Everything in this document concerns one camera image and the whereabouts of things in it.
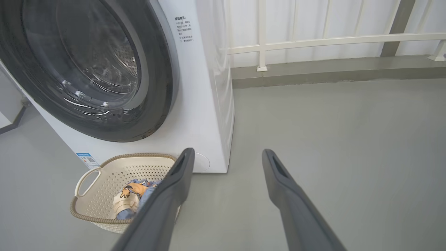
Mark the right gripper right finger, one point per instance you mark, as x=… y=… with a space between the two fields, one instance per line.
x=296 y=212

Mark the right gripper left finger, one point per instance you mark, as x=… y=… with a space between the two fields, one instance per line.
x=163 y=205

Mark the cream and blue printed garment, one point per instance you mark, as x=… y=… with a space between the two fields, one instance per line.
x=123 y=207

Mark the dark round washing machine door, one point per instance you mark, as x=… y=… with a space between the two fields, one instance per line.
x=160 y=87

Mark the cream perforated laundry basket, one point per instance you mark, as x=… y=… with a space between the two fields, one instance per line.
x=104 y=181

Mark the white washing machine body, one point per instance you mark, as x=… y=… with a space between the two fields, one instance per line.
x=195 y=115

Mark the round white filter cover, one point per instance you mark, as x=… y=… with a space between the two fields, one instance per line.
x=202 y=162

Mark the blue energy label sticker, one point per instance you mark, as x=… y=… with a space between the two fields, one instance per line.
x=87 y=160

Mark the grey concrete curb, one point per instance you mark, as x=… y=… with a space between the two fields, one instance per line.
x=331 y=71

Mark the perforated steel drum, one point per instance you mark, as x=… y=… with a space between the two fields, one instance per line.
x=123 y=57

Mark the white metal railing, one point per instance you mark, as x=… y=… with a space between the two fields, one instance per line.
x=313 y=42

